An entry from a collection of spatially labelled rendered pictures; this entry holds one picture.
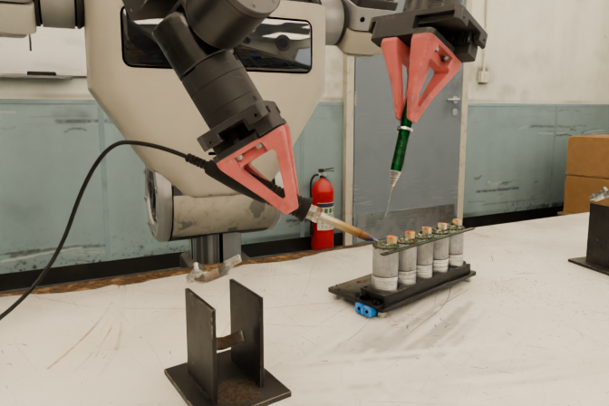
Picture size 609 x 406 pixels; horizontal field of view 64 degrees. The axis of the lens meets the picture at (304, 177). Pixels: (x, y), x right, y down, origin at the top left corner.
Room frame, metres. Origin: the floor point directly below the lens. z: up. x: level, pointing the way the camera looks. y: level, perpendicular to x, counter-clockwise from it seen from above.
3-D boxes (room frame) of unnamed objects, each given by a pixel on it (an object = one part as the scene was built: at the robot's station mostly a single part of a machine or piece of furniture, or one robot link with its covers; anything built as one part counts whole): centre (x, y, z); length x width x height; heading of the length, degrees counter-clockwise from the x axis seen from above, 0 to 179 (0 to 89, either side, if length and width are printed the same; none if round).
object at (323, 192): (3.17, -0.12, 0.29); 0.16 x 0.15 x 0.55; 115
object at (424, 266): (0.48, -0.12, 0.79); 0.02 x 0.02 x 0.05
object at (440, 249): (0.50, -0.14, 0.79); 0.02 x 0.02 x 0.05
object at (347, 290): (0.49, -0.11, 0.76); 0.16 x 0.07 x 0.01; 131
